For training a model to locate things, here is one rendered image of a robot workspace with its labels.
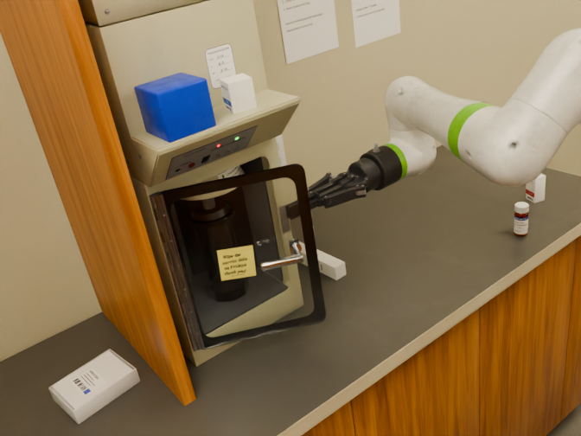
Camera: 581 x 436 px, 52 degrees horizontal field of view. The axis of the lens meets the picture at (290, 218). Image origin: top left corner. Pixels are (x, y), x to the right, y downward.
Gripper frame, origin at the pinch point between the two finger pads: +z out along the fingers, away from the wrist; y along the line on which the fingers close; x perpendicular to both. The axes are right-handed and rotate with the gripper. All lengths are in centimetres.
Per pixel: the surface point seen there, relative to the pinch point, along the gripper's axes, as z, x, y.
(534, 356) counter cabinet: -66, 75, 15
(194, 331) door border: 26.8, 23.4, -9.6
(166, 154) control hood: 26.4, -21.4, -0.3
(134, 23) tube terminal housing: 21.8, -42.3, -11.2
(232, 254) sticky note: 16.3, 6.1, -4.3
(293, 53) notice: -42, -17, -54
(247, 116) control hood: 8.9, -22.9, 0.0
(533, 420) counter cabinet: -67, 104, 15
